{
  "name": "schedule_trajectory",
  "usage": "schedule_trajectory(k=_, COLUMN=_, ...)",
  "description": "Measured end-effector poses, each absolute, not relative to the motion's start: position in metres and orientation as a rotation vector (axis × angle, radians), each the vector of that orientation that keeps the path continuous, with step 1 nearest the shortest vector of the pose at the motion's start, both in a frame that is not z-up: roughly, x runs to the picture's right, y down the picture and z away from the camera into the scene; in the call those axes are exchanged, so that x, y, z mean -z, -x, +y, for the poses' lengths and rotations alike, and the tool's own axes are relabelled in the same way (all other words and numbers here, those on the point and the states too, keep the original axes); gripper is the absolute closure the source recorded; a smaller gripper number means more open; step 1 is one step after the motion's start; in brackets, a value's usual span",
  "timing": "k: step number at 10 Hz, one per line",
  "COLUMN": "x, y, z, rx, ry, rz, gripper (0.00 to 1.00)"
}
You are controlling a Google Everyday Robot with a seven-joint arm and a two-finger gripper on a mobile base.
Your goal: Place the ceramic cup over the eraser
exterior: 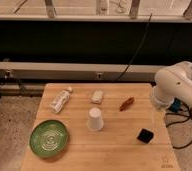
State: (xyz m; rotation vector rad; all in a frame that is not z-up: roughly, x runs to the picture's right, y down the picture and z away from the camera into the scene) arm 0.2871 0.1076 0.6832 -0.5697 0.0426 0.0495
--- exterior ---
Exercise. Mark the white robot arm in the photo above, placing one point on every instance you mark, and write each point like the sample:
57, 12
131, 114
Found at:
172, 82

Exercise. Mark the black eraser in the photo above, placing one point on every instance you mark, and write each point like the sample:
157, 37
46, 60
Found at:
145, 136

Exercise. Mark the small white wrapped packet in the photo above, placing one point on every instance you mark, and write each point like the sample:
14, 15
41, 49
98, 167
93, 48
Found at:
97, 96

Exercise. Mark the brown dried chili pepper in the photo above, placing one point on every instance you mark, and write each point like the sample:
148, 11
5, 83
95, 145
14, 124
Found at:
126, 103

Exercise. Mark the white plastic bottle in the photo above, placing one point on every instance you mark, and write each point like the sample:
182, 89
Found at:
61, 99

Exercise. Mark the green ribbed plate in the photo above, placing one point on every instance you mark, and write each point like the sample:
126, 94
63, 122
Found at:
48, 138

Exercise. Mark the blue connector box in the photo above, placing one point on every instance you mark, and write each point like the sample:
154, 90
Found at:
175, 106

